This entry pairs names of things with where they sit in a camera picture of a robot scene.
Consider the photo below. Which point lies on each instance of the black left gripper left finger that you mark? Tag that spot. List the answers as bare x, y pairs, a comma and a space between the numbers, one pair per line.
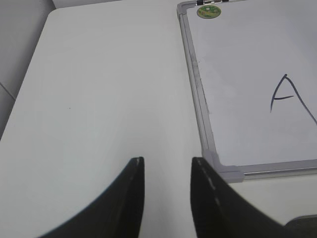
116, 213

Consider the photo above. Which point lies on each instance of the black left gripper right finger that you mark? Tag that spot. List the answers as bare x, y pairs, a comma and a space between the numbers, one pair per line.
220, 212

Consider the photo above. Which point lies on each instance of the round green magnet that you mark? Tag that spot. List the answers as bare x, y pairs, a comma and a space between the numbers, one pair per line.
208, 11

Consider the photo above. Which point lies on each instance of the white magnetic whiteboard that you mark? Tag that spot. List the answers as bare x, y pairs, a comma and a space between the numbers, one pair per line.
253, 76

